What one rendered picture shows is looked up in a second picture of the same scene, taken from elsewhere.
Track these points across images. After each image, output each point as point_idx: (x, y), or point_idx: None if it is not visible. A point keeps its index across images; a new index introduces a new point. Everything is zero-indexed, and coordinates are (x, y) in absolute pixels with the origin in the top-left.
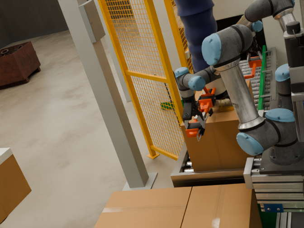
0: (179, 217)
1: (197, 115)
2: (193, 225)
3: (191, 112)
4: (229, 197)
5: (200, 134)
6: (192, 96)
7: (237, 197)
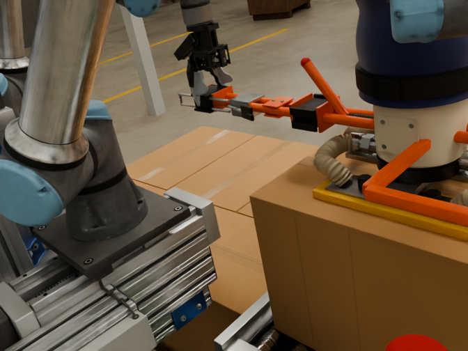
0: None
1: (251, 94)
2: (226, 223)
3: (177, 49)
4: (240, 273)
5: (194, 104)
6: (186, 26)
7: (228, 282)
